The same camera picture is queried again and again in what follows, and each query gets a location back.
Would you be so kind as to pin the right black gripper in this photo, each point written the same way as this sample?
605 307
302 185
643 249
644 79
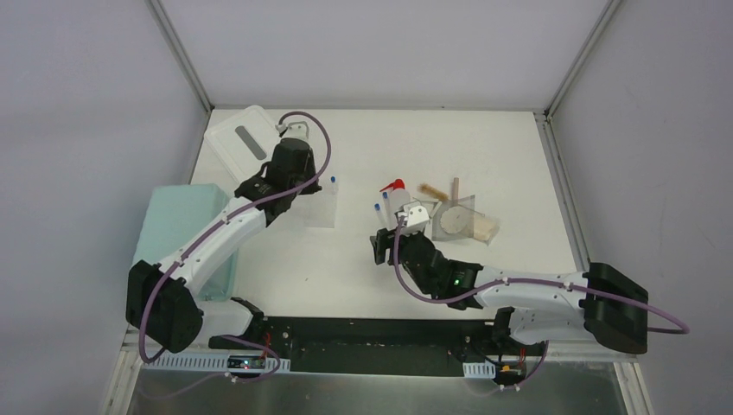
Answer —
379 247

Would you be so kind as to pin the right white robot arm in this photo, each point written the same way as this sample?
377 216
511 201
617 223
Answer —
600 304

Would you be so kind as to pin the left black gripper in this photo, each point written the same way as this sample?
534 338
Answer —
293 153

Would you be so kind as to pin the teal storage bin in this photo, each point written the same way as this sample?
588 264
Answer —
175 215

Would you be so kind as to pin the clear test tube rack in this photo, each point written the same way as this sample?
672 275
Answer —
321 209

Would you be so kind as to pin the red cap wash bottle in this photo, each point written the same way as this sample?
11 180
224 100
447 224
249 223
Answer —
399 195

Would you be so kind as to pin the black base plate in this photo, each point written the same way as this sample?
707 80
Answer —
431 348

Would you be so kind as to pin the beige sponge block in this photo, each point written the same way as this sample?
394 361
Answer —
485 228

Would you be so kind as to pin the white slotted cable duct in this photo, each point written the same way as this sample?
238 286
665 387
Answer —
205 362

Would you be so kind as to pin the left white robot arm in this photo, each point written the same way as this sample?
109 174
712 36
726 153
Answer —
162 298

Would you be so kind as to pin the tan test tube brush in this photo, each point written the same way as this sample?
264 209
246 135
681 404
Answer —
432 192

